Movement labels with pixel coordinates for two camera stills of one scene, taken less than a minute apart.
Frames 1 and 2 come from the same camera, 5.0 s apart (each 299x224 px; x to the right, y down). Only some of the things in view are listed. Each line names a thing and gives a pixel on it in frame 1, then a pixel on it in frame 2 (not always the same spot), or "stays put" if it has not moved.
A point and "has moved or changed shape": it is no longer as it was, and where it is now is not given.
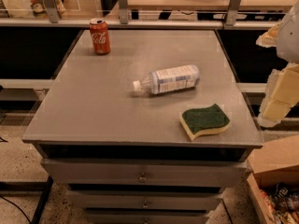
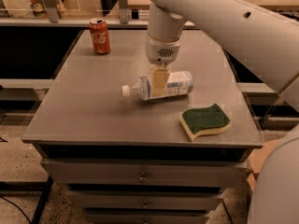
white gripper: x=290 y=37 -> x=163 y=51
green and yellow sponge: x=200 y=121 stays put
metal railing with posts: x=51 y=15 stays put
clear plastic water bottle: x=169 y=79 has moved or changed shape
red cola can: x=100 y=35 stays put
